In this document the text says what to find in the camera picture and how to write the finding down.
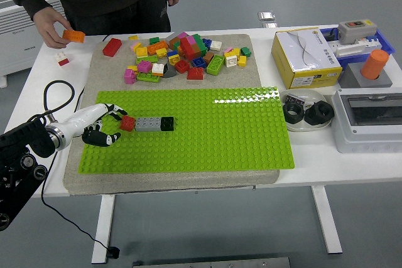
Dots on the person's right hand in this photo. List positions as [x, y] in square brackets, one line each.
[50, 29]

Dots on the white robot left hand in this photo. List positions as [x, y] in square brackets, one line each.
[81, 119]

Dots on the orange building brick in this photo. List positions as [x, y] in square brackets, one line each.
[75, 36]

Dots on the red and white brick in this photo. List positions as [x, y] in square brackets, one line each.
[63, 61]

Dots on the small red building brick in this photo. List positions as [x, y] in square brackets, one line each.
[127, 123]

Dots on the small yellow brick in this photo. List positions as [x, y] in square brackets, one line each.
[133, 37]
[132, 68]
[242, 61]

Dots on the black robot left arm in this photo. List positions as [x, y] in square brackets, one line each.
[19, 142]

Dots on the small dark green brick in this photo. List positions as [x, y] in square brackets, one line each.
[154, 40]

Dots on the multicolour joined brick block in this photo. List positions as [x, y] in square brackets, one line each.
[188, 46]

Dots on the orange long brick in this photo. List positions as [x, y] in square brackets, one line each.
[157, 47]

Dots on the small yellow flat brick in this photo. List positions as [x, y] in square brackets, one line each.
[133, 37]

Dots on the blue small brick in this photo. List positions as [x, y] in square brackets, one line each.
[207, 43]

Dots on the pink tall brick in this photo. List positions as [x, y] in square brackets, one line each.
[129, 76]

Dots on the large red building brick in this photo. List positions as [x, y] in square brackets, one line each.
[112, 47]

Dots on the grey long building brick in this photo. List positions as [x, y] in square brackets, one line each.
[147, 124]

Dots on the yellow and blue brick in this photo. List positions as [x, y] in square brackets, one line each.
[173, 58]

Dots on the yellow square brick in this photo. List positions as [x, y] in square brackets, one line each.
[142, 52]

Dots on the white small brick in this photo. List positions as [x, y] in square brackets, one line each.
[215, 45]

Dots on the lime green flat brick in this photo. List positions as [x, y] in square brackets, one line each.
[146, 59]

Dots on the blue square brick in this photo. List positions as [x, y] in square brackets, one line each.
[198, 61]

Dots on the brown brick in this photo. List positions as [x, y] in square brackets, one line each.
[208, 58]

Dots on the red square brick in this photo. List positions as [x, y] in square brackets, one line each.
[181, 66]

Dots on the lime green long brick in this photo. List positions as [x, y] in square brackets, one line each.
[148, 77]
[215, 65]

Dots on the white and orange brick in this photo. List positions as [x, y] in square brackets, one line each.
[158, 69]

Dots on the grey slanted brick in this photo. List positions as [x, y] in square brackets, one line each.
[169, 71]

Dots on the small pink flat brick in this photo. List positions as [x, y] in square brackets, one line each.
[227, 50]

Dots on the magenta square brick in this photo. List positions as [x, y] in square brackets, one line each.
[144, 66]

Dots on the red slanted brick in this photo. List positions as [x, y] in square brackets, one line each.
[195, 73]

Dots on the black square building brick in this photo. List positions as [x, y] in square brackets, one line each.
[167, 123]

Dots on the white square brick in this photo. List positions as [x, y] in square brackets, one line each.
[230, 60]

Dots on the dark green square brick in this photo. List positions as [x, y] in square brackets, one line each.
[245, 51]

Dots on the green studded baseplate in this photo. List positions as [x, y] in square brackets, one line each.
[204, 139]

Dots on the white panel heater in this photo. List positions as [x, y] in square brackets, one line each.
[15, 32]

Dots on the silver metal floor fitting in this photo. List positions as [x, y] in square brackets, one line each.
[267, 17]

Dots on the grey-brown table mat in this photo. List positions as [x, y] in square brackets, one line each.
[220, 79]

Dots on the white table leg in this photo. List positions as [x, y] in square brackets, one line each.
[103, 228]
[326, 219]

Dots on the yellow and white cardboard box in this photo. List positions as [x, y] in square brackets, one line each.
[306, 57]

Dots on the small black printed part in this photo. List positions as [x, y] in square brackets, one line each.
[295, 98]

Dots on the black adapter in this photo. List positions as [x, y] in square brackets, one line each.
[331, 34]

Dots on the large black nut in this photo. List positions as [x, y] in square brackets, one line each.
[287, 114]
[326, 114]

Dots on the white shallow dish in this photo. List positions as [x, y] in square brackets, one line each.
[309, 93]

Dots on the white terminal strip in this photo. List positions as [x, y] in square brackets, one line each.
[351, 49]

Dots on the grey block base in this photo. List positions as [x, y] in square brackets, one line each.
[351, 78]

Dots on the orange cylinder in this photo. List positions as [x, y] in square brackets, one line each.
[374, 64]

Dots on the blue plastic bin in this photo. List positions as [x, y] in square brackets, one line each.
[385, 45]

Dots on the white distribution box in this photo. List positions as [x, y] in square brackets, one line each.
[351, 136]

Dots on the grey switch box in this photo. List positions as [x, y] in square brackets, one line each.
[357, 31]

